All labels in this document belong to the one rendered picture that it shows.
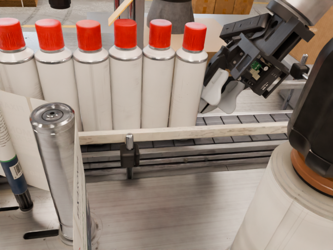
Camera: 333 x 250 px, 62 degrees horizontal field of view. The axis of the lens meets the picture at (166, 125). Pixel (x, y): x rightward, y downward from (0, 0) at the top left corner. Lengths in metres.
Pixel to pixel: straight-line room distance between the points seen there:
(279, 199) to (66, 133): 0.18
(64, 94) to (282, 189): 0.33
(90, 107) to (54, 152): 0.20
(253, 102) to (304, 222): 0.56
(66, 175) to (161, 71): 0.22
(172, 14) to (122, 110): 0.45
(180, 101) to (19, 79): 0.24
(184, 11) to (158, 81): 0.45
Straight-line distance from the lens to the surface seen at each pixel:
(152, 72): 0.44
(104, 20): 1.26
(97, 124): 0.47
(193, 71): 0.44
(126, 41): 0.42
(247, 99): 0.78
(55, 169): 0.28
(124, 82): 0.44
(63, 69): 0.43
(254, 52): 0.42
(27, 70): 0.44
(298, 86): 0.63
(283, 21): 0.46
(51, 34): 0.41
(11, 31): 0.43
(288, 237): 0.25
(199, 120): 0.57
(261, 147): 0.56
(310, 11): 0.45
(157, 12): 0.87
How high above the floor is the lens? 1.22
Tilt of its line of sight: 38 degrees down
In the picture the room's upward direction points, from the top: 6 degrees clockwise
